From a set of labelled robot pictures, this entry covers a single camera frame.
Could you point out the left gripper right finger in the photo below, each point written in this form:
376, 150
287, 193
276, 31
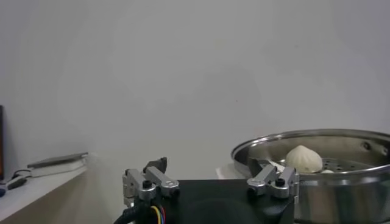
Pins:
274, 182

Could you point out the white side table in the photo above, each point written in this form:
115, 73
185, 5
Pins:
45, 194

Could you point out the black laptop with orange screen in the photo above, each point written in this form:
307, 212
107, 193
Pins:
1, 143

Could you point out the blue computer mouse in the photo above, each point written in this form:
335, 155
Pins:
2, 192

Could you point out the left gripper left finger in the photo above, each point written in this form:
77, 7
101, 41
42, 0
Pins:
152, 182

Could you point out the small black adapter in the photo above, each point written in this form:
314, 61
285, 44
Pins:
16, 182

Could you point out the white steamed baozi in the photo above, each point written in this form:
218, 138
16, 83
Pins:
327, 171
303, 159

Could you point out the stainless steel steamer basket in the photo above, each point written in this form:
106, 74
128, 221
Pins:
341, 198

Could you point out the flat black device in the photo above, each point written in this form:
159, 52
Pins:
58, 159

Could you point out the flat white box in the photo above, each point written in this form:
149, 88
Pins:
61, 169

